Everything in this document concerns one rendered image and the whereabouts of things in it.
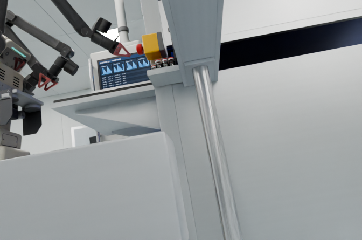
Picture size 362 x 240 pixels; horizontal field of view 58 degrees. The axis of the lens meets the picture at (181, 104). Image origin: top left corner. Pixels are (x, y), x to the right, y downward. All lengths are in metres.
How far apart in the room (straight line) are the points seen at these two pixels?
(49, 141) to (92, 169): 7.21
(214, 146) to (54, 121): 6.79
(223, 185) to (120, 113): 0.57
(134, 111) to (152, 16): 0.37
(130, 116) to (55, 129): 6.28
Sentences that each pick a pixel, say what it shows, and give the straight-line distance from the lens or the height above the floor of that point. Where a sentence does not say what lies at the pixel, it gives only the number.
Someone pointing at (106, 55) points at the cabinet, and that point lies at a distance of 2.44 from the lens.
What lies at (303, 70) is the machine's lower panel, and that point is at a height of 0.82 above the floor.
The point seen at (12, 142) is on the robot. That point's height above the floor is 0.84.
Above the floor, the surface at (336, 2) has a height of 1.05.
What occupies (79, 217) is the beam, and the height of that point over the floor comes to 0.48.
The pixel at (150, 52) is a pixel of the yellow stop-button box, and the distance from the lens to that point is 1.15.
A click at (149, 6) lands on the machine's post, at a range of 1.34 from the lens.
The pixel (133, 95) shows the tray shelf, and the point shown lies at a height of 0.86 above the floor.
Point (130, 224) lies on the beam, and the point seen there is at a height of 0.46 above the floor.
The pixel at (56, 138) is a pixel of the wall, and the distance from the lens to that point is 7.50.
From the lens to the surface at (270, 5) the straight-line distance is 1.34.
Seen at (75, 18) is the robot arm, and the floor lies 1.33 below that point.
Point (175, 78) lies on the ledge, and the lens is 1.14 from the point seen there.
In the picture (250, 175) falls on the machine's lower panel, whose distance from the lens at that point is 1.14.
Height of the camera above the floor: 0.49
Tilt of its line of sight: 15 degrees up
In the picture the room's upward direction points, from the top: 10 degrees counter-clockwise
